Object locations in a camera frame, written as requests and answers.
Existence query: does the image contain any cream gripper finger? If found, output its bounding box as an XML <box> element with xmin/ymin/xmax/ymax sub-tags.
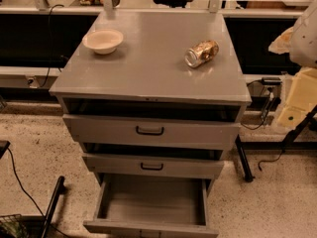
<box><xmin>277</xmin><ymin>67</ymin><xmax>317</xmax><ymax>129</ymax></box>
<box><xmin>268</xmin><ymin>27</ymin><xmax>293</xmax><ymax>55</ymax></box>

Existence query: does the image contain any orange soda can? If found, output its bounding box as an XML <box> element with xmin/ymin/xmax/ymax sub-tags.
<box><xmin>184</xmin><ymin>41</ymin><xmax>219</xmax><ymax>68</ymax></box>

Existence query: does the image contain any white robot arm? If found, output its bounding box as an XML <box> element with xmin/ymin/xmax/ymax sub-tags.
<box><xmin>268</xmin><ymin>1</ymin><xmax>317</xmax><ymax>129</ymax></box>

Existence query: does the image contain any grey drawer cabinet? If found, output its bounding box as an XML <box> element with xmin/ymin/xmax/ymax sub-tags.
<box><xmin>49</xmin><ymin>9</ymin><xmax>253</xmax><ymax>183</ymax></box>

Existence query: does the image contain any grey middle drawer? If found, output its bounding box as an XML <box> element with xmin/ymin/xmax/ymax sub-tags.
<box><xmin>82</xmin><ymin>154</ymin><xmax>224</xmax><ymax>179</ymax></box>

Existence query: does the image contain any grey open bottom drawer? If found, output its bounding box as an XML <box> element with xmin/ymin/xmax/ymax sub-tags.
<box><xmin>84</xmin><ymin>175</ymin><xmax>218</xmax><ymax>238</ymax></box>

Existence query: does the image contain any grey top drawer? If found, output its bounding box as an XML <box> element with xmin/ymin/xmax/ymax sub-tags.
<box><xmin>63</xmin><ymin>114</ymin><xmax>240</xmax><ymax>150</ymax></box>

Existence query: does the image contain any black power adapter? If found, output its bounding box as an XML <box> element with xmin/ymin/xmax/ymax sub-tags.
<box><xmin>261</xmin><ymin>77</ymin><xmax>281</xmax><ymax>85</ymax></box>

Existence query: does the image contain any cream ceramic bowl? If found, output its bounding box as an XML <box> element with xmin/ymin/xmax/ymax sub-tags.
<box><xmin>82</xmin><ymin>29</ymin><xmax>124</xmax><ymax>55</ymax></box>

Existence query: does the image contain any black stand leg left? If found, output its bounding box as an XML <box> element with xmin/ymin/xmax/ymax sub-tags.
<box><xmin>41</xmin><ymin>176</ymin><xmax>65</xmax><ymax>238</ymax></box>

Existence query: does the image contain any black table leg frame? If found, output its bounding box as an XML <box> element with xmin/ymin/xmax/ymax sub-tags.
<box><xmin>235</xmin><ymin>106</ymin><xmax>317</xmax><ymax>182</ymax></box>

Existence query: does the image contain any black hanging cable left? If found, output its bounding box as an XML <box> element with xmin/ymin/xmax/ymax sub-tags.
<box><xmin>39</xmin><ymin>3</ymin><xmax>65</xmax><ymax>88</ymax></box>

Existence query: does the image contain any black floor cable left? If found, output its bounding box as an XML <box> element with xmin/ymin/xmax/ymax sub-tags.
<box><xmin>6</xmin><ymin>147</ymin><xmax>72</xmax><ymax>238</ymax></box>

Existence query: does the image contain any wire basket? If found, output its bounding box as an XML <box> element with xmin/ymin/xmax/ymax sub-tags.
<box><xmin>0</xmin><ymin>214</ymin><xmax>30</xmax><ymax>238</ymax></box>

